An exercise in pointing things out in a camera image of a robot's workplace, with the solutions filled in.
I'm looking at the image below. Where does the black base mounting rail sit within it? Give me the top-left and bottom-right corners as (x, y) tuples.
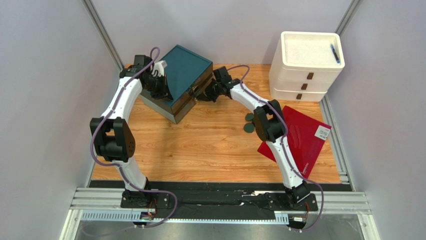
(120, 181), (320, 220)

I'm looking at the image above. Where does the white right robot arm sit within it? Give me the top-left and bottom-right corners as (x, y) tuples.
(197, 66), (311, 204)

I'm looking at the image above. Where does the teal drawer organizer box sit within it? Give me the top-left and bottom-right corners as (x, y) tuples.
(140, 45), (213, 124)

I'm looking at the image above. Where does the green round compact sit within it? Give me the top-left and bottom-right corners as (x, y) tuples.
(243, 123), (255, 133)
(245, 113), (254, 122)

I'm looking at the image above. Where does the white three-drawer cabinet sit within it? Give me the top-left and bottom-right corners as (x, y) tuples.
(268, 31), (345, 102)

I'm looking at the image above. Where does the green round compact lower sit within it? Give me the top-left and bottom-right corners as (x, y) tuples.
(243, 123), (255, 133)

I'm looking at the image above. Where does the green round compact upper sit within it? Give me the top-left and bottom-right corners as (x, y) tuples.
(245, 113), (254, 122)

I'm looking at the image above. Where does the blue pen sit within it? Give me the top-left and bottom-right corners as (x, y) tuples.
(330, 44), (341, 64)

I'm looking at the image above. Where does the clear drawer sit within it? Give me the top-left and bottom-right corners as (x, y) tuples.
(170, 70), (213, 116)
(171, 94), (196, 124)

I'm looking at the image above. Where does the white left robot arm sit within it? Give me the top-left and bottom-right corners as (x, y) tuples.
(89, 76), (157, 203)

